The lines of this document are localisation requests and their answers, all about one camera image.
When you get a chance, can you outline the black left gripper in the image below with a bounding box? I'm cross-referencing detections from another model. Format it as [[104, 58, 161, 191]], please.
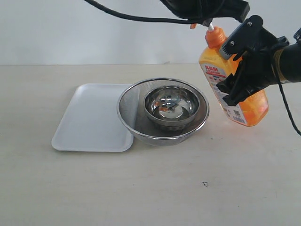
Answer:
[[162, 0, 249, 27]]

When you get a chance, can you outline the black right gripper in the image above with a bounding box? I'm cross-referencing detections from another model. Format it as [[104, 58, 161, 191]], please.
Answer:
[[217, 15, 289, 105]]

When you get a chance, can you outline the orange dish soap pump bottle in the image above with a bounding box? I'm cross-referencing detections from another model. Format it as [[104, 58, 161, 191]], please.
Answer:
[[198, 24, 269, 127]]

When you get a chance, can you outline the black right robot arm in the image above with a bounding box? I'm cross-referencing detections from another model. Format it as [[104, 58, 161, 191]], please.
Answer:
[[216, 15, 301, 106]]

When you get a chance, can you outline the small stainless steel bowl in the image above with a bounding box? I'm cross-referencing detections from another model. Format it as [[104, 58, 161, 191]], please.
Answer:
[[143, 86, 200, 132]]

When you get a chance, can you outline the steel mesh strainer bowl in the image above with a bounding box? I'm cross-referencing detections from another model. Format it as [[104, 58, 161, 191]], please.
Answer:
[[117, 78, 209, 146]]

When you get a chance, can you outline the white rectangular plastic tray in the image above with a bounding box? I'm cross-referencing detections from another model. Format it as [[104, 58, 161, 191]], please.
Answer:
[[51, 83, 134, 153]]

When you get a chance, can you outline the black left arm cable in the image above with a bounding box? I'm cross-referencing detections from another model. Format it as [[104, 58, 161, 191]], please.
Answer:
[[84, 0, 226, 24]]

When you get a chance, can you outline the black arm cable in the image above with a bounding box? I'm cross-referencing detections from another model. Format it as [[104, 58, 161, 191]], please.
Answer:
[[277, 80, 301, 137], [84, 0, 226, 24]]

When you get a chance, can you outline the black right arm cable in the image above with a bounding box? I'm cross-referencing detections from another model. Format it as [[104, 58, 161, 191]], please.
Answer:
[[277, 80, 301, 137]]

